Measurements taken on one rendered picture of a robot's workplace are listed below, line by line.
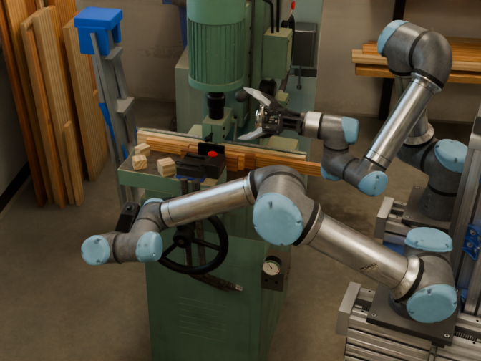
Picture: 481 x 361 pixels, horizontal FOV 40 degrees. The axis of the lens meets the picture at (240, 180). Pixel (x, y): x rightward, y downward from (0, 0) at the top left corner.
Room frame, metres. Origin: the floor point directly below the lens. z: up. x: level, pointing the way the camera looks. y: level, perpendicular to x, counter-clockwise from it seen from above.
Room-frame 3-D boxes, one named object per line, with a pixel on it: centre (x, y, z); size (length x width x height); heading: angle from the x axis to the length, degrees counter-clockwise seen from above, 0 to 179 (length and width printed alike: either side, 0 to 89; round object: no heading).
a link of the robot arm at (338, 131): (1.70, -0.28, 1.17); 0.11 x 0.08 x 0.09; 75
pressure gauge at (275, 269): (1.71, -0.11, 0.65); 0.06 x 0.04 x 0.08; 75
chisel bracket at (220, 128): (2.00, 0.08, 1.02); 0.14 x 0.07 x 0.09; 165
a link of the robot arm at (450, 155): (1.84, -0.67, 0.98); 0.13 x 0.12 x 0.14; 37
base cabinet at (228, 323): (2.09, 0.06, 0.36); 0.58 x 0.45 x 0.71; 165
